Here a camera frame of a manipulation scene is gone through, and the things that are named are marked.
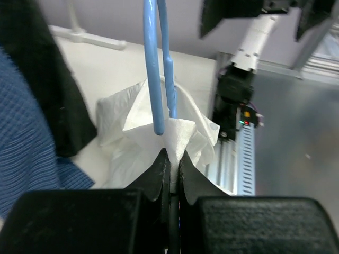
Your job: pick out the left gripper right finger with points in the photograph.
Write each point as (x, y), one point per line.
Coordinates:
(214, 222)

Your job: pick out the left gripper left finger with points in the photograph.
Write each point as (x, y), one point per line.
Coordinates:
(129, 220)

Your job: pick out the white shirt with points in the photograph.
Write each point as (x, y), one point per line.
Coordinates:
(125, 126)

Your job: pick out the blue wire hanger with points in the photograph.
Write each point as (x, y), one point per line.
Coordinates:
(151, 8)

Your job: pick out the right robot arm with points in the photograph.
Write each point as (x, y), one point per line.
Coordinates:
(234, 89)

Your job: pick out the blue checked shirt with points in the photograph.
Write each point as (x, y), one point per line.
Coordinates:
(28, 158)

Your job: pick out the black shirt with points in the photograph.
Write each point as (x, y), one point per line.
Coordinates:
(25, 36)

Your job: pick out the metal clothes rack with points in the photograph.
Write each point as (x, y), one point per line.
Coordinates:
(76, 34)

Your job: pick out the aluminium mounting rail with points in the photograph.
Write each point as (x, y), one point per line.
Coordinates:
(222, 170)

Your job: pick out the grey slotted cable duct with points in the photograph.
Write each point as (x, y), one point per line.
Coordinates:
(246, 161)

